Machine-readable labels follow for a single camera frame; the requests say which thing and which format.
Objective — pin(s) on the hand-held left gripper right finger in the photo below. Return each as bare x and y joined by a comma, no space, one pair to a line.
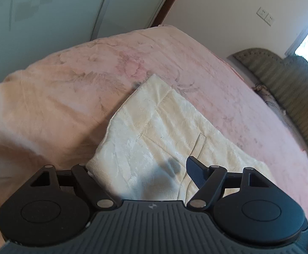
197,172

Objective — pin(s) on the grey patterned pillow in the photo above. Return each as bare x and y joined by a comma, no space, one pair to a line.
270,100

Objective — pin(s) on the green striped padded headboard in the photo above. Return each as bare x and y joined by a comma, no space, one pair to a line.
291,90

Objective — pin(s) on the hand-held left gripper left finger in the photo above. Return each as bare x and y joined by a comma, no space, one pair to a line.
83,182

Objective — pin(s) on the glass wardrobe with flower decals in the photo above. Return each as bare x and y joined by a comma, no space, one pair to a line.
64,8

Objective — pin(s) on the pink blanket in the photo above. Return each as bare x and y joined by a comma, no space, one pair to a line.
64,90

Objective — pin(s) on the white wall socket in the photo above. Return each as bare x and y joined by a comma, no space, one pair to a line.
261,11
269,19

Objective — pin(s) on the brown wooden wardrobe frame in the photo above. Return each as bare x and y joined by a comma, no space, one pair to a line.
167,2

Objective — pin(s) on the white fleece pants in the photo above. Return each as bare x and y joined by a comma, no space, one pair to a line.
154,143

